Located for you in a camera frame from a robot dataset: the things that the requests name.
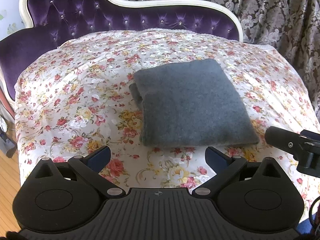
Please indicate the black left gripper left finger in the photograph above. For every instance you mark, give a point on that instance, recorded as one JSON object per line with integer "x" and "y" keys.
{"x": 78, "y": 177}

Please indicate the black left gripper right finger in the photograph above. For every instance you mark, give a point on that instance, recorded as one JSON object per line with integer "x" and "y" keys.
{"x": 232, "y": 170}

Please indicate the grey knit sweater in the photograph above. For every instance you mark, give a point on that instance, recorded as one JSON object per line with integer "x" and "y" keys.
{"x": 190, "y": 104}

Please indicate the floral bed sheet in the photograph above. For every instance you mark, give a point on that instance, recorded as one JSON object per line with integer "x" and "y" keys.
{"x": 76, "y": 98}

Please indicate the grey damask curtain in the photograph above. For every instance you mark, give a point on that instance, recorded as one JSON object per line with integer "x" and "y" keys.
{"x": 250, "y": 10}

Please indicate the purple tufted white-framed headboard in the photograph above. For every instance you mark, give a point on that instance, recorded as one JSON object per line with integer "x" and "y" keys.
{"x": 50, "y": 23}

